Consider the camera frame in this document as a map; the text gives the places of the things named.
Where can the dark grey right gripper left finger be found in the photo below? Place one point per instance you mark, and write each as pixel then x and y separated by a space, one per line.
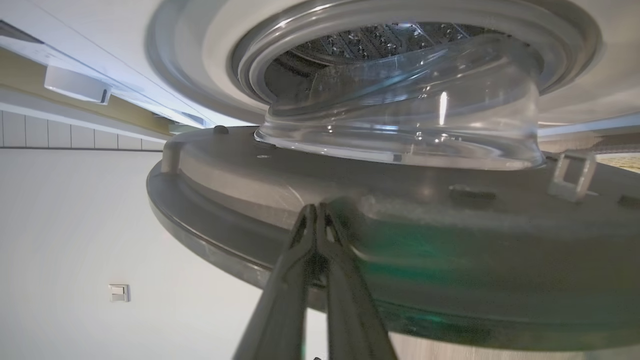
pixel 280 310

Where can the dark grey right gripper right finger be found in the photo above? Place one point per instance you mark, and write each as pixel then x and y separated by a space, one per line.
pixel 350 310

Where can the dark washing machine door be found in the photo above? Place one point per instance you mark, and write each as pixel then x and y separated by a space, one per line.
pixel 450 240

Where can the grey door latch hook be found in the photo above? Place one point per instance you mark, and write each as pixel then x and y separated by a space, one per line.
pixel 585 175

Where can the white front-load washing machine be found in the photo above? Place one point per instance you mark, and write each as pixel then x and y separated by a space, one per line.
pixel 500 20

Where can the white wall switch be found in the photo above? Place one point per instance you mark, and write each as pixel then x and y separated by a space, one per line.
pixel 119 293

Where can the white rectangular wall box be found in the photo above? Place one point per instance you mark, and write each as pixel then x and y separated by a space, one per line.
pixel 75 85

